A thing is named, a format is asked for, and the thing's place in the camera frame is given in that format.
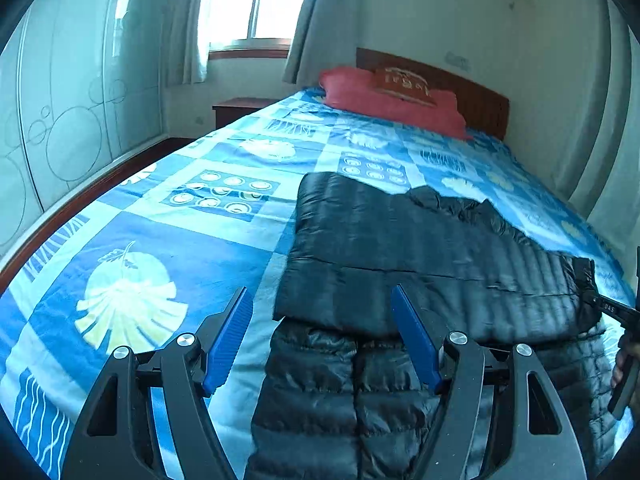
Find red pillow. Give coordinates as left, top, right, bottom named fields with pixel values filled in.
left=319, top=66, right=473, bottom=141

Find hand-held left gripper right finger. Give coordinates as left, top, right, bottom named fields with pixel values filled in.
left=391, top=284, right=591, bottom=480

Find brown embroidered cushion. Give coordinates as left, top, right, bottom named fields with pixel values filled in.
left=372, top=66, right=438, bottom=108

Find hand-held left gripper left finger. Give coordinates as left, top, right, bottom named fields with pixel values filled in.
left=60, top=286, right=256, bottom=480

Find black puffer jacket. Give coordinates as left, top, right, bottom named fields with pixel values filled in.
left=244, top=171, right=618, bottom=480

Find person's right hand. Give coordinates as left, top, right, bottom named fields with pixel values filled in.
left=612, top=332, right=640, bottom=388

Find wooden nightstand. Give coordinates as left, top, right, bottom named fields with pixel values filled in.
left=212, top=97, right=281, bottom=131

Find white sheer curtain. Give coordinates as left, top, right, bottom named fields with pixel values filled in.
left=167, top=0, right=216, bottom=86

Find wooden framed window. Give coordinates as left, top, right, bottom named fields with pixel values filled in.
left=200, top=0, right=316, bottom=56

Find wooden bed frame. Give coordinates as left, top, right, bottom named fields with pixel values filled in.
left=0, top=137, right=201, bottom=281

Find wooden headboard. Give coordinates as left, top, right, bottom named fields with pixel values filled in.
left=356, top=47, right=511, bottom=141

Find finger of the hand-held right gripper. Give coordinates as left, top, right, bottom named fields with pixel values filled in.
left=582, top=294, right=640, bottom=322

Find frosted glass wardrobe doors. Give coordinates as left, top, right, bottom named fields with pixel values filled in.
left=0, top=0, right=173, bottom=261

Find grey curtain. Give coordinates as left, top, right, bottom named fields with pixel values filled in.
left=282, top=0, right=371, bottom=91

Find blue patterned bedsheet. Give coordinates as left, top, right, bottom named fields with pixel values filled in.
left=0, top=85, right=638, bottom=480

